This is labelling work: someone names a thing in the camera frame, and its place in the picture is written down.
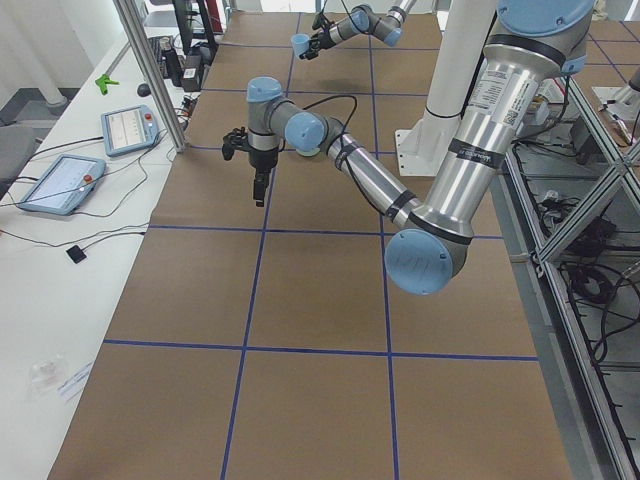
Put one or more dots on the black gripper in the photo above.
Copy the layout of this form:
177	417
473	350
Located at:
323	38
260	159

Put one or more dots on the light blue plastic cup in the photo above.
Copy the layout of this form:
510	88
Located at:
300	43

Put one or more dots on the light green bowl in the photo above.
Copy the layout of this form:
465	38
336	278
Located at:
308	153

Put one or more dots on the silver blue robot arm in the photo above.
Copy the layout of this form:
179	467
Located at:
360	20
531	41

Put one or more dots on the black orange adapter box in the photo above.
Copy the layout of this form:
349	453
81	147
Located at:
188	106

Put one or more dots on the black box with label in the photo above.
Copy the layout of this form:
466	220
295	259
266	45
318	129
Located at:
194	69

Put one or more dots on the black bottle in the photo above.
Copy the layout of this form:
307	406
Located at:
172	62

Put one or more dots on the far teach pendant tablet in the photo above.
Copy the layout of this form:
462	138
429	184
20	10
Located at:
128	130

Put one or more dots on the teach pendant tablet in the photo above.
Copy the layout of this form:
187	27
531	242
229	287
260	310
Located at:
64	185
128	130

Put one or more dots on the black computer mouse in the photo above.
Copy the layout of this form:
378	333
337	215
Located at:
143	90

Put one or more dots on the green plastic clamp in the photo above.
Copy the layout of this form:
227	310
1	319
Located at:
104	82

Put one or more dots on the small black square pad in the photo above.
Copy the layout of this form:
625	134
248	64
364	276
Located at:
76	254

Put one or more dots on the near teach pendant tablet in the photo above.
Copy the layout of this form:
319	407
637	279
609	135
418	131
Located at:
64	185

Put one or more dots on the white paper slip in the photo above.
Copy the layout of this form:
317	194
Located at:
75	384

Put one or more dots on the clear plastic bag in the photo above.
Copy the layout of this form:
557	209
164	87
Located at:
46	375

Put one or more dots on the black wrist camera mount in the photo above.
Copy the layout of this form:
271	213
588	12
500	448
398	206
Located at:
321	22
236	140

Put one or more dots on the aluminium frame post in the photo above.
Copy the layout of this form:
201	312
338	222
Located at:
136	35

